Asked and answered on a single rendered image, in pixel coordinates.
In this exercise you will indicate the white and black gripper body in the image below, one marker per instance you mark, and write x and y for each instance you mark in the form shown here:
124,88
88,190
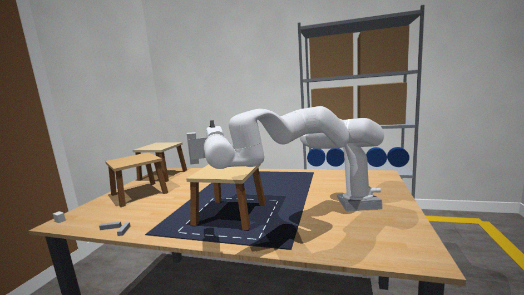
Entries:
215,130

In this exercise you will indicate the dark blue mat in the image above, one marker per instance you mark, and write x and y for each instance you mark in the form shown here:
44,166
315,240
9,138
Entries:
289,189

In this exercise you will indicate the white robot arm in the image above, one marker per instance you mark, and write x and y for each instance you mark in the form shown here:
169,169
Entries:
317,128

